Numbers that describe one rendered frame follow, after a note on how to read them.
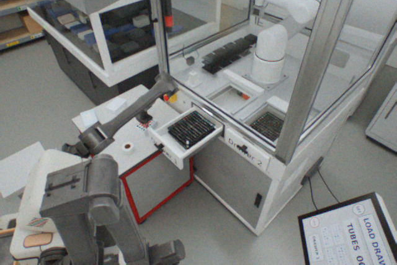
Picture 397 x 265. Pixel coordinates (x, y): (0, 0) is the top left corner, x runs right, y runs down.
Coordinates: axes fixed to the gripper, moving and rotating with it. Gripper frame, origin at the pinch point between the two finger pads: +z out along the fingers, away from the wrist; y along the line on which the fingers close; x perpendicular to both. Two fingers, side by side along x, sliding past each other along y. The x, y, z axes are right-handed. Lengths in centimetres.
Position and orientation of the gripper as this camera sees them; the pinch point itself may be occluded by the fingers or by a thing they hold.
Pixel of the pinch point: (146, 126)
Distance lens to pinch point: 169.3
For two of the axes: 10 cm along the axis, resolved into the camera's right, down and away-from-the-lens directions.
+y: -7.8, -4.3, 4.5
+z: 0.3, 7.0, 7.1
